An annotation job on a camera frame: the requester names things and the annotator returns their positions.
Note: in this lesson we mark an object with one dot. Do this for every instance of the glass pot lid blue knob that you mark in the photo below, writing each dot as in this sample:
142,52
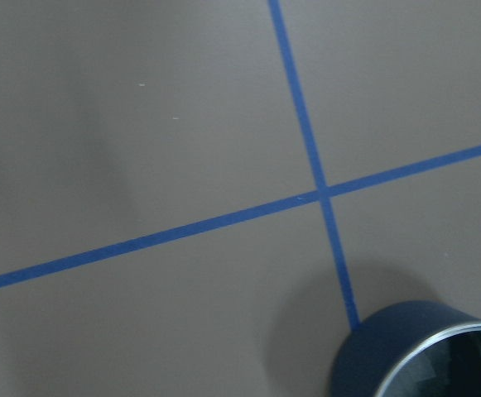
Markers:
447,363

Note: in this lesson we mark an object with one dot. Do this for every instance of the dark blue saucepan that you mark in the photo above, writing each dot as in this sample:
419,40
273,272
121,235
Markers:
383,338

